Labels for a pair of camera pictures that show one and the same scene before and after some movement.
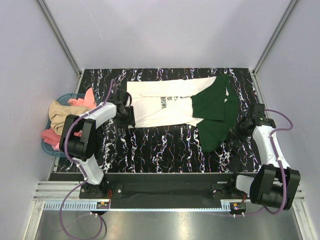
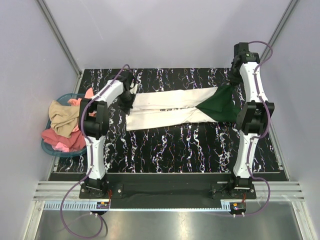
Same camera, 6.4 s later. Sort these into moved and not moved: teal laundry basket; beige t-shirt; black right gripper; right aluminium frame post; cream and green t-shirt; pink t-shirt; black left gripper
Moved: black right gripper; black left gripper; cream and green t-shirt
Not moved: beige t-shirt; teal laundry basket; pink t-shirt; right aluminium frame post
